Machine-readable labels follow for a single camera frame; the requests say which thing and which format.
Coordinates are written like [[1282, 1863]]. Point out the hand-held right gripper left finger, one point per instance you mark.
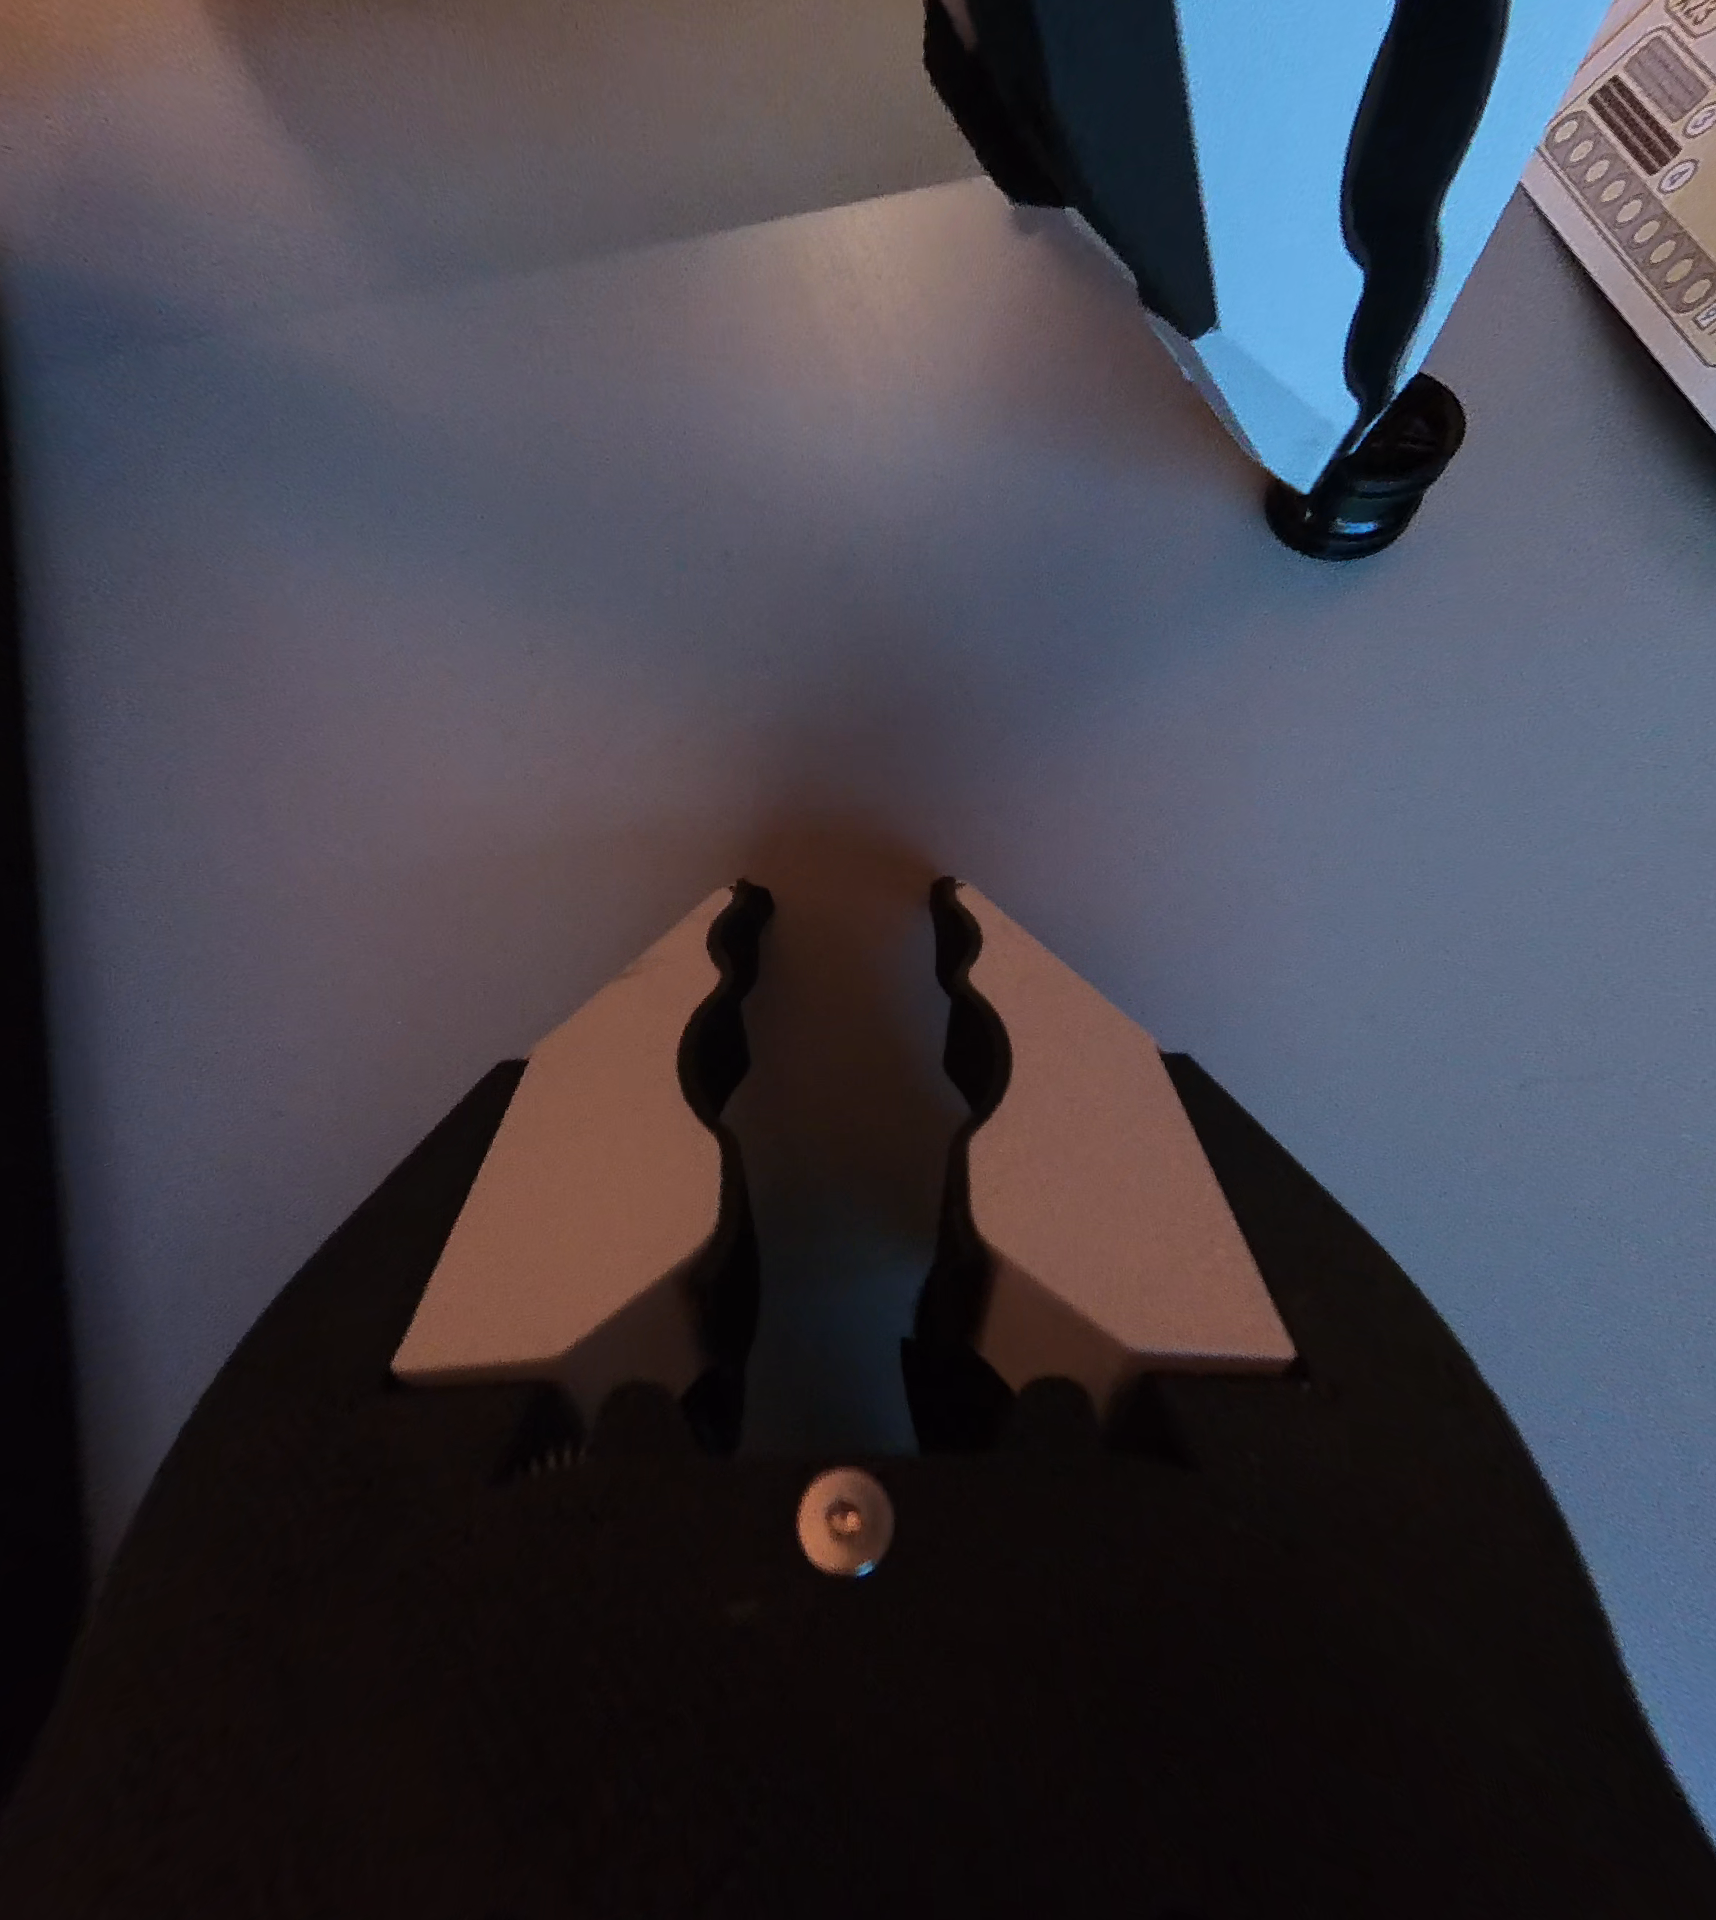
[[559, 1200]]

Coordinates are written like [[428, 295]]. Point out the black toy wheel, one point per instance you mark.
[[1377, 480]]

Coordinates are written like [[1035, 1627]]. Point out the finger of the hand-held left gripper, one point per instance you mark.
[[1279, 181]]

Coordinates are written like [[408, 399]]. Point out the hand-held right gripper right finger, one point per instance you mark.
[[1113, 1200]]

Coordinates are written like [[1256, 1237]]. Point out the open instruction booklet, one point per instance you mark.
[[1698, 225]]

